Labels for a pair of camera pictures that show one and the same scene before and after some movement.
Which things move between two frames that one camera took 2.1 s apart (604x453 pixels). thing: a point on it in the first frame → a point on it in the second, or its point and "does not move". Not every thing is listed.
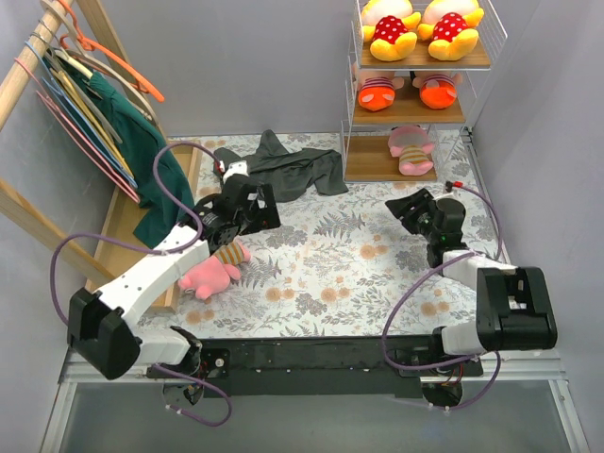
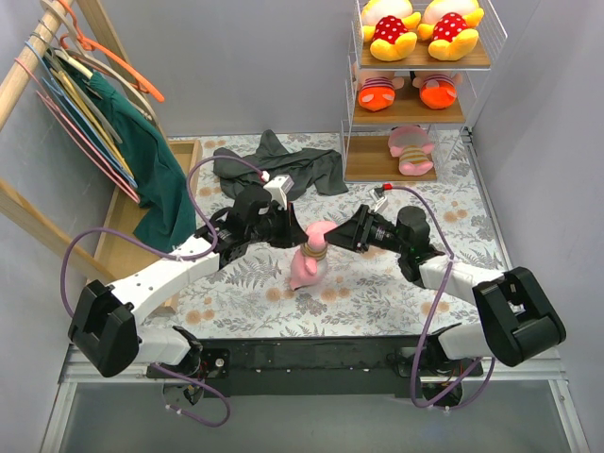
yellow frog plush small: (450, 25) does not move
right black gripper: (414, 210) → (357, 228)
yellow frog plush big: (387, 24) does not move
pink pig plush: (412, 144) does not move
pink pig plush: (212, 275) → (309, 263)
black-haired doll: (437, 88) does not move
